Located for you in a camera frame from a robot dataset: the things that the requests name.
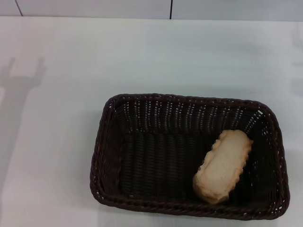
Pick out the dark brown woven basket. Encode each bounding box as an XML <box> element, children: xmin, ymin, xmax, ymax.
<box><xmin>89</xmin><ymin>93</ymin><xmax>291</xmax><ymax>221</ymax></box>

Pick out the orange striped bread loaf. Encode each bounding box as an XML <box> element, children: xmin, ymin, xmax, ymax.
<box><xmin>192</xmin><ymin>129</ymin><xmax>254</xmax><ymax>205</ymax></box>

